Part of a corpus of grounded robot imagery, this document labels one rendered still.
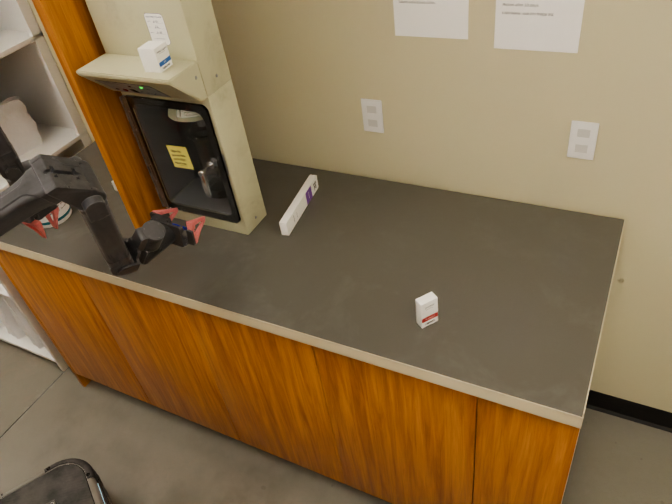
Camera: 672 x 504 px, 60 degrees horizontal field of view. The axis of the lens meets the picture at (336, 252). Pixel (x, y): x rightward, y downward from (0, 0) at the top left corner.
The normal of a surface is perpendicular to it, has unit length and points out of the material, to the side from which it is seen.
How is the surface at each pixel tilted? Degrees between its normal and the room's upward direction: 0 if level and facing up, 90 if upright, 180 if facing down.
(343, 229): 0
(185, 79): 90
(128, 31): 90
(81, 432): 0
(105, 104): 90
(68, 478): 0
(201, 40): 90
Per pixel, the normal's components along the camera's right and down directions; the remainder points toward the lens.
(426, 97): -0.44, 0.63
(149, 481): -0.13, -0.75
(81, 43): 0.89, 0.20
